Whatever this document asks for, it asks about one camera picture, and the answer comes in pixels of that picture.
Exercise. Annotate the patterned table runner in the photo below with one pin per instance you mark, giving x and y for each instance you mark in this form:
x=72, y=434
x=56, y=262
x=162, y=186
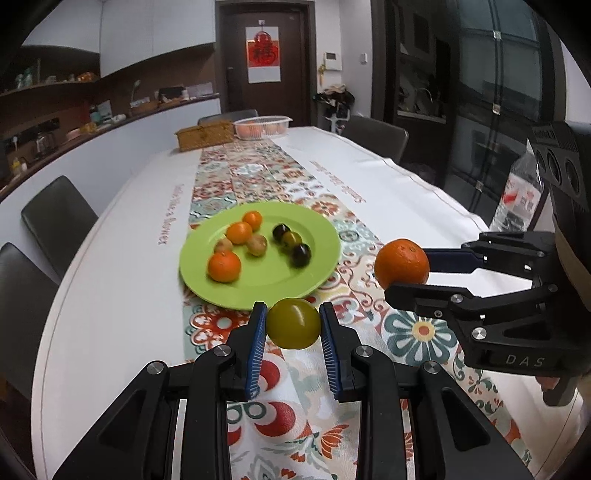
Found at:
x=422, y=330

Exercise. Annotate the white wall cabinets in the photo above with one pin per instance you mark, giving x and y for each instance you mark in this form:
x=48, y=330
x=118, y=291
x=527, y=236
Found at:
x=138, y=37

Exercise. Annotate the red and white door poster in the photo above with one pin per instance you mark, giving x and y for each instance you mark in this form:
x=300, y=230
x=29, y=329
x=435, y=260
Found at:
x=263, y=53

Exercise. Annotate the smooth orange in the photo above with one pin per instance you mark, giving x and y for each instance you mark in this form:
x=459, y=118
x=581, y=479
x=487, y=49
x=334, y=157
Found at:
x=239, y=232
x=225, y=266

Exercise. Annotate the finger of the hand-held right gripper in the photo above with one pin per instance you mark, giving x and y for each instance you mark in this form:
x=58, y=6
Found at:
x=425, y=300
x=445, y=261

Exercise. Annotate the wicker basket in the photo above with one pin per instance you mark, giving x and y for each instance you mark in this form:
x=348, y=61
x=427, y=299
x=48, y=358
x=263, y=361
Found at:
x=204, y=135

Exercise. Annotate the person's right hand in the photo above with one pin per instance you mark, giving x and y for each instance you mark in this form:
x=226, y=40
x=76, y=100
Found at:
x=548, y=383

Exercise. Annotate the glass kettle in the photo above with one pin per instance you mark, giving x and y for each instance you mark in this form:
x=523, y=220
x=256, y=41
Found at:
x=45, y=143

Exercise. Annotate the dark green tomato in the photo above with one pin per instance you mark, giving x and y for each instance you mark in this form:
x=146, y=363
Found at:
x=279, y=231

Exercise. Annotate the clear plastic fruit container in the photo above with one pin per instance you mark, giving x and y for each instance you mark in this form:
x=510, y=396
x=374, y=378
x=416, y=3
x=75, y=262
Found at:
x=263, y=128

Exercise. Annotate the small green tomato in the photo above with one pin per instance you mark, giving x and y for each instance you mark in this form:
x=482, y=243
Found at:
x=292, y=240

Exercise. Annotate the dark bag pile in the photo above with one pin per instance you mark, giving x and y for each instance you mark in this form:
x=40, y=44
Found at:
x=334, y=98

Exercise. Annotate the dark wooden door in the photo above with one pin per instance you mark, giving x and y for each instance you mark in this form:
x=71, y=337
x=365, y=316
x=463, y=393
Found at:
x=295, y=69

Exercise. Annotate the white tablecloth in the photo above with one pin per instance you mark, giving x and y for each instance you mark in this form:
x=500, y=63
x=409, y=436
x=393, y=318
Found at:
x=129, y=277

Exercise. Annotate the large green tomato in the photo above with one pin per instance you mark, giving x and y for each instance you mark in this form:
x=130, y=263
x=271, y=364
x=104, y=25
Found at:
x=293, y=323

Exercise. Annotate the glass door cabinet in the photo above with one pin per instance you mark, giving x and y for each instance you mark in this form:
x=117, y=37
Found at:
x=498, y=69

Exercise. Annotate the clear plastic water bottle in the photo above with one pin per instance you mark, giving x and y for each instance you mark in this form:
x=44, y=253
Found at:
x=517, y=194

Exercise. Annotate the green plate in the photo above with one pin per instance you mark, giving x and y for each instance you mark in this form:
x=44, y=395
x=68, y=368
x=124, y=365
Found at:
x=277, y=281

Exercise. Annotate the dark purple round fruit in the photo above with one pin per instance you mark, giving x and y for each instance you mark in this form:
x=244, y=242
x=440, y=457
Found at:
x=301, y=255

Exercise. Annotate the grey dining chair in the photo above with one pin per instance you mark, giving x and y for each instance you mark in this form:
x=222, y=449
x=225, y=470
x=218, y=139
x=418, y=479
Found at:
x=21, y=314
x=376, y=136
x=228, y=115
x=57, y=221

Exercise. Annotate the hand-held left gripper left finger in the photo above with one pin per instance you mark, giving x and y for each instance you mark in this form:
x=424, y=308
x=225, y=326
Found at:
x=256, y=350

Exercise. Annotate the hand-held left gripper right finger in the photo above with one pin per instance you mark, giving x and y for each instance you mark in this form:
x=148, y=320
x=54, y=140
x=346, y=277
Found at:
x=330, y=350

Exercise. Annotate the long white counter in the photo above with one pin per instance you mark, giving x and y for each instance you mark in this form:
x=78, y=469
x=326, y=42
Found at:
x=115, y=138

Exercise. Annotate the white wall intercom panel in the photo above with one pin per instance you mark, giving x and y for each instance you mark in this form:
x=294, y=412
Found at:
x=332, y=61

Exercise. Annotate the round brown fruit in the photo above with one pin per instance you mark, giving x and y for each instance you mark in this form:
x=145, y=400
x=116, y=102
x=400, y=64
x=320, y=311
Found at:
x=257, y=244
x=224, y=245

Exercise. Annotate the small mandarin orange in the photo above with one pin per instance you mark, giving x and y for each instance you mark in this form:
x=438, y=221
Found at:
x=252, y=220

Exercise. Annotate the white desk lamp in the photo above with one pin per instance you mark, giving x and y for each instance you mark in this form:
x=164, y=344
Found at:
x=136, y=90

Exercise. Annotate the rough-skinned orange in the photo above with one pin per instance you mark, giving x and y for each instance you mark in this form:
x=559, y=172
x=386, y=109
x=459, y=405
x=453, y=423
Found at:
x=401, y=264

